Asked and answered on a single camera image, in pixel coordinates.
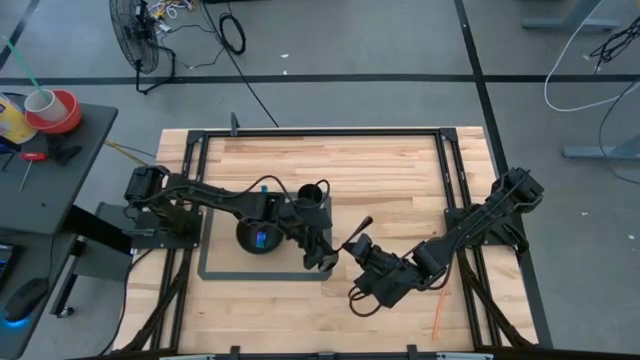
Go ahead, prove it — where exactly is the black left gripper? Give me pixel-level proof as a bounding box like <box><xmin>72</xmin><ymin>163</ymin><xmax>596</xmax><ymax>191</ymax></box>
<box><xmin>285</xmin><ymin>219</ymin><xmax>342</xmax><ymax>274</ymax></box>

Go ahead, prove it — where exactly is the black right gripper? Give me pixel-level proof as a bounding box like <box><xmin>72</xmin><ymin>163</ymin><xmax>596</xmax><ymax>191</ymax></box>
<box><xmin>341</xmin><ymin>232</ymin><xmax>432</xmax><ymax>310</ymax></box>

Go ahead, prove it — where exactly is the black metal spoon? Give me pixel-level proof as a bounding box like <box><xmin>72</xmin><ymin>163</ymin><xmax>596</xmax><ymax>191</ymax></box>
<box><xmin>335</xmin><ymin>215</ymin><xmax>375</xmax><ymax>253</ymax></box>

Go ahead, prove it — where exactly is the small black cup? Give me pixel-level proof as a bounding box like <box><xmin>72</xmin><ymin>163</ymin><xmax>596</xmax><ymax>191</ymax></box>
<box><xmin>297</xmin><ymin>182</ymin><xmax>325</xmax><ymax>211</ymax></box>

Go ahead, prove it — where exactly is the black round bowl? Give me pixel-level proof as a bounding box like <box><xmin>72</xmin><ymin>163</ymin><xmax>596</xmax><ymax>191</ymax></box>
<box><xmin>234</xmin><ymin>218</ymin><xmax>287</xmax><ymax>256</ymax></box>

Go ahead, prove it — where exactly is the black tape rectangle outline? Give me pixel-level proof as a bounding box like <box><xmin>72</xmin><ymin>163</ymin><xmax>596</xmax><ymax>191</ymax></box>
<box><xmin>197</xmin><ymin>191</ymin><xmax>334</xmax><ymax>282</ymax></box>

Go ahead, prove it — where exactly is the orange straw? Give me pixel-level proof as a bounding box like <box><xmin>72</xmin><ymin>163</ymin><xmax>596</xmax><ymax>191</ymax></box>
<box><xmin>431</xmin><ymin>287</ymin><xmax>450</xmax><ymax>343</ymax></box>

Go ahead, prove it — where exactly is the grey desk foot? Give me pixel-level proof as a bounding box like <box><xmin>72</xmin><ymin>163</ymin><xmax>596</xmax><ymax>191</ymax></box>
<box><xmin>561</xmin><ymin>130</ymin><xmax>640</xmax><ymax>162</ymax></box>
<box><xmin>521</xmin><ymin>0</ymin><xmax>622</xmax><ymax>32</ymax></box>

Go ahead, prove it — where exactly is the black side table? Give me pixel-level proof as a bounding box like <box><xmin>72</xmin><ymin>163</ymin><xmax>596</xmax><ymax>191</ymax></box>
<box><xmin>0</xmin><ymin>91</ymin><xmax>120</xmax><ymax>237</ymax></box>

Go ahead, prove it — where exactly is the red bowl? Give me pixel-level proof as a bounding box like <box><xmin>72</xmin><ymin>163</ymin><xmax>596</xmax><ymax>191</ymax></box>
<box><xmin>24</xmin><ymin>88</ymin><xmax>84</xmax><ymax>135</ymax></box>

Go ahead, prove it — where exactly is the dark low desk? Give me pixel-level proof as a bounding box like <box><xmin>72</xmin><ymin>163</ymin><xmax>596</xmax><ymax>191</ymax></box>
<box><xmin>0</xmin><ymin>227</ymin><xmax>77</xmax><ymax>360</ymax></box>

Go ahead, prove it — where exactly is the black floor fan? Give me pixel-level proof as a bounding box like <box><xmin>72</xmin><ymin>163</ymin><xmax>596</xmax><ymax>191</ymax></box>
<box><xmin>108</xmin><ymin>0</ymin><xmax>177</xmax><ymax>95</ymax></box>

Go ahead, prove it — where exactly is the black computer mouse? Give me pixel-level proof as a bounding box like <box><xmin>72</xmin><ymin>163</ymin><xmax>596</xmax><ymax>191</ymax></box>
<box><xmin>2</xmin><ymin>276</ymin><xmax>50</xmax><ymax>324</ymax></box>

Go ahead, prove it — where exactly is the dark screen device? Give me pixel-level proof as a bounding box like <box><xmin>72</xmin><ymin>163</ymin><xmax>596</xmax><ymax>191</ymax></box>
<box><xmin>0</xmin><ymin>241</ymin><xmax>22</xmax><ymax>292</ymax></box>

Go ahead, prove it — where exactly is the white paper cup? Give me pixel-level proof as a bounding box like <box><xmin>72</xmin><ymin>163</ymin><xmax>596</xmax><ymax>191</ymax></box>
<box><xmin>23</xmin><ymin>88</ymin><xmax>70</xmax><ymax>125</ymax></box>

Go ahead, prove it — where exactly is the yellow round container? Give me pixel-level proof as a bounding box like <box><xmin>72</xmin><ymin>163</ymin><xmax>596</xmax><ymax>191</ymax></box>
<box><xmin>0</xmin><ymin>92</ymin><xmax>39</xmax><ymax>146</ymax></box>

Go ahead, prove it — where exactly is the green straw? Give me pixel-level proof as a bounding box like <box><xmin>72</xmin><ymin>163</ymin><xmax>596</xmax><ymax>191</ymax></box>
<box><xmin>0</xmin><ymin>34</ymin><xmax>53</xmax><ymax>104</ymax></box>

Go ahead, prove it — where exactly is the black aluminium table frame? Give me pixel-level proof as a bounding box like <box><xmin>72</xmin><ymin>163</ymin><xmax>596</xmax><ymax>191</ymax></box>
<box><xmin>117</xmin><ymin>126</ymin><xmax>537</xmax><ymax>357</ymax></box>

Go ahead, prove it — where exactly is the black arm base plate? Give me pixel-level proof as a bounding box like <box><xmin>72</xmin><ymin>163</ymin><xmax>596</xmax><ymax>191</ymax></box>
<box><xmin>130</xmin><ymin>202</ymin><xmax>206</xmax><ymax>251</ymax></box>
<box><xmin>444</xmin><ymin>203</ymin><xmax>530</xmax><ymax>255</ymax></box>

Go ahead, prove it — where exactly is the long black floor cable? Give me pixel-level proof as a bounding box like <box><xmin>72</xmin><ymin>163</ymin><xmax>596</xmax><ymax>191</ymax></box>
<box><xmin>198</xmin><ymin>0</ymin><xmax>281</xmax><ymax>128</ymax></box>

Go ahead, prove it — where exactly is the yellow cable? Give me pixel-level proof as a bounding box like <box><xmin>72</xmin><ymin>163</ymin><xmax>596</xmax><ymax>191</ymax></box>
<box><xmin>103</xmin><ymin>139</ymin><xmax>157</xmax><ymax>172</ymax></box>

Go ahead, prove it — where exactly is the coiled black cable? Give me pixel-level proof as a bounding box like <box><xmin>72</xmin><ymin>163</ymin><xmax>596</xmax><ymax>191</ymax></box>
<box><xmin>218</xmin><ymin>11</ymin><xmax>248</xmax><ymax>57</ymax></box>

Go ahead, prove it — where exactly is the white floor cable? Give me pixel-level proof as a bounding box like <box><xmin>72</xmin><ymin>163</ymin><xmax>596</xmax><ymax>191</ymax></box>
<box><xmin>543</xmin><ymin>0</ymin><xmax>640</xmax><ymax>113</ymax></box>

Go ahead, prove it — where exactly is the thin black floor cable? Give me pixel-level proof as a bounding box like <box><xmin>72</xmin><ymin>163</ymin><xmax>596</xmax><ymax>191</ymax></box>
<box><xmin>597</xmin><ymin>79</ymin><xmax>640</xmax><ymax>185</ymax></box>

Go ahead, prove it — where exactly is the small black bracket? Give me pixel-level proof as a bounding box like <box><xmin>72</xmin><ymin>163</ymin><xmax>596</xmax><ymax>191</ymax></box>
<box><xmin>48</xmin><ymin>141</ymin><xmax>85</xmax><ymax>167</ymax></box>

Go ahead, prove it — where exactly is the mixed coloured wire bundle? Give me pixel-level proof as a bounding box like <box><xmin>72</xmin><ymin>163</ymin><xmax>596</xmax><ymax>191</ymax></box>
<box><xmin>145</xmin><ymin>0</ymin><xmax>197</xmax><ymax>35</ymax></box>

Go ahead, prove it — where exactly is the red-handled screwdriver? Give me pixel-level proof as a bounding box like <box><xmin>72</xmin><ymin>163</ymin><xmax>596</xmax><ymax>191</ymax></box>
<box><xmin>17</xmin><ymin>151</ymin><xmax>50</xmax><ymax>193</ymax></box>

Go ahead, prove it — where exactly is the tangled black cable bundle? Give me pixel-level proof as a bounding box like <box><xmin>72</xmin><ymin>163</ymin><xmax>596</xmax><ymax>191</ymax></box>
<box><xmin>588</xmin><ymin>16</ymin><xmax>640</xmax><ymax>75</ymax></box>

